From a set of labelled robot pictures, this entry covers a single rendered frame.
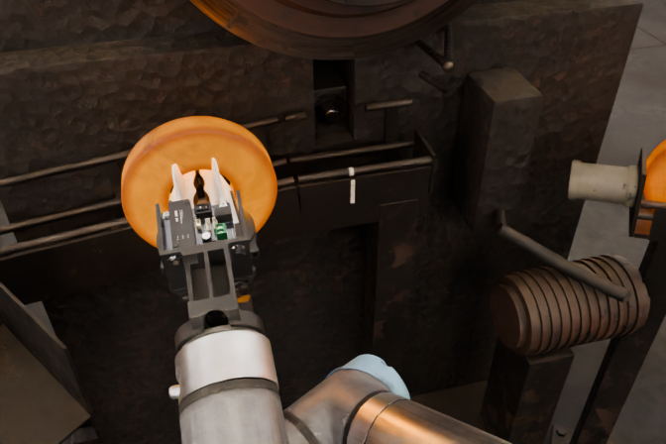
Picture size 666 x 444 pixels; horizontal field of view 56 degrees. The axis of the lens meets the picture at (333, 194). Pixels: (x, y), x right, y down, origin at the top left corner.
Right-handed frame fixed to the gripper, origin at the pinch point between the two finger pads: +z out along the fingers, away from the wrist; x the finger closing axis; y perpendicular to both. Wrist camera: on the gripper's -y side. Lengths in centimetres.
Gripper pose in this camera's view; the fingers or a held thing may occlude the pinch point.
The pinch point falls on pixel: (197, 173)
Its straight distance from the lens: 64.4
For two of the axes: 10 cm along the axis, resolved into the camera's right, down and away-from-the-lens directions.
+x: -9.7, 1.7, -1.7
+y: 0.4, -6.1, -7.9
